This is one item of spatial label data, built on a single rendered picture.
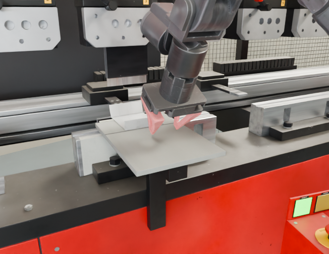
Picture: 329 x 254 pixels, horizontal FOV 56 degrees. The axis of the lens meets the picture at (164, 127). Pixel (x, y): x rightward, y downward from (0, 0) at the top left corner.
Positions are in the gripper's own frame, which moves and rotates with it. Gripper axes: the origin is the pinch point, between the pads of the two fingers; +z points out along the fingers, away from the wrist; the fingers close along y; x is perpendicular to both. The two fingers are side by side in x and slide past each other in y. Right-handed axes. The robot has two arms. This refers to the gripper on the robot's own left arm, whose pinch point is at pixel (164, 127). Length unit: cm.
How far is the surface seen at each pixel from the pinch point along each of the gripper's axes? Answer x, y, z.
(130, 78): -19.3, -0.2, 3.5
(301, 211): 20.9, -30.7, 15.5
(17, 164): -143, 34, 197
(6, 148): -170, 41, 206
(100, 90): -32.7, 2.3, 18.8
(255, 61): -48, -74, 27
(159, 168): 9.8, 5.7, -1.6
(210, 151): 8.9, -5.2, -1.3
